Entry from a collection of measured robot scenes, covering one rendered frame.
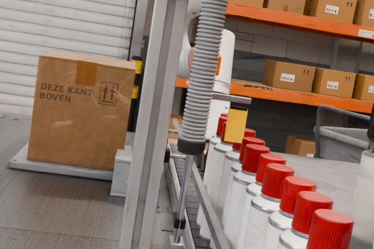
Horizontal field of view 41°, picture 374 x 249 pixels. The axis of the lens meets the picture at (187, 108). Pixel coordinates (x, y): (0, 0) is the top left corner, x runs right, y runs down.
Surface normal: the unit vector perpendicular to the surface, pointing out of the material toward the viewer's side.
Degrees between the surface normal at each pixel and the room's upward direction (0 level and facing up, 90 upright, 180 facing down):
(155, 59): 90
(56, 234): 0
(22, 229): 0
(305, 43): 90
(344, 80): 90
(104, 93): 90
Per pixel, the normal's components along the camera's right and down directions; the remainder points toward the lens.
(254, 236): -0.68, -0.01
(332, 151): -0.85, 0.00
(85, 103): 0.10, 0.15
